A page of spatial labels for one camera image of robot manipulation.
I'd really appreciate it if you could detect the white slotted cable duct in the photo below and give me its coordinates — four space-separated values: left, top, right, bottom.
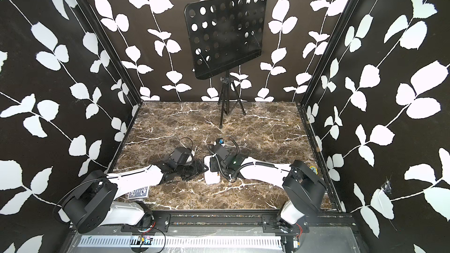
77 235 282 249

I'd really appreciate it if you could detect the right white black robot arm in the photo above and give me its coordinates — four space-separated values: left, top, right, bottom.
207 142 326 228

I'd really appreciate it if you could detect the blue playing card deck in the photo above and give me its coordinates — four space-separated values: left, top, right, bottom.
128 186 149 200

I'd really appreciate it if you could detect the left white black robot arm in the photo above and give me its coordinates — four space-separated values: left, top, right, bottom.
59 147 209 234

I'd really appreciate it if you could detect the small yellow cap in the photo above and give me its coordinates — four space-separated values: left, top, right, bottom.
309 166 318 175

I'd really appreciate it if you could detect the black perforated music stand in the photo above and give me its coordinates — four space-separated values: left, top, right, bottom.
184 0 267 116

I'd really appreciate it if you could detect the white digital alarm clock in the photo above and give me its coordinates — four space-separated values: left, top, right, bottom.
204 156 221 185

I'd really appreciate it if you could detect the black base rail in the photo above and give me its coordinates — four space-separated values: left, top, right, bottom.
121 210 356 234

